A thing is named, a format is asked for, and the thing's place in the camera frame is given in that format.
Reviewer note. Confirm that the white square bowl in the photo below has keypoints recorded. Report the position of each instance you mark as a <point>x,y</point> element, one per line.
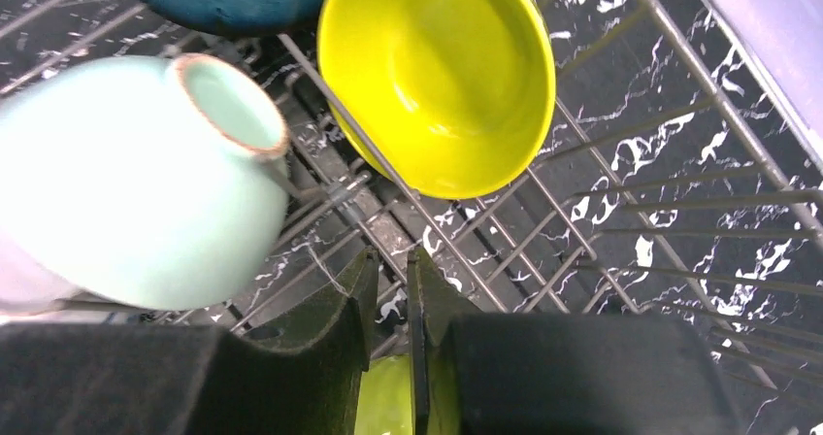
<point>385,399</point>

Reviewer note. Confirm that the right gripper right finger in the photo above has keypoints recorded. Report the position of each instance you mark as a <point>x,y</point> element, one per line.
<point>475,372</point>

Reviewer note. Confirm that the green celadon bowl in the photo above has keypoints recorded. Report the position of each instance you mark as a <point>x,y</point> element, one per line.
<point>147,181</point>

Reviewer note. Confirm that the grey wire dish rack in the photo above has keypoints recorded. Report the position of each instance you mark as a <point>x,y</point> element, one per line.
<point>669,184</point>

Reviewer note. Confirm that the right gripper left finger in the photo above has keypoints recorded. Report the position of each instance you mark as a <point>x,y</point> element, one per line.
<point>296,374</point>

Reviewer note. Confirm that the yellow rimmed bowl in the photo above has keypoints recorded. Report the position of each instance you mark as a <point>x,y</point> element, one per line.
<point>457,95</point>

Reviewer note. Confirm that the blue floral bowl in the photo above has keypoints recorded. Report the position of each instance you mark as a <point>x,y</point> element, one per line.
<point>28,289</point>

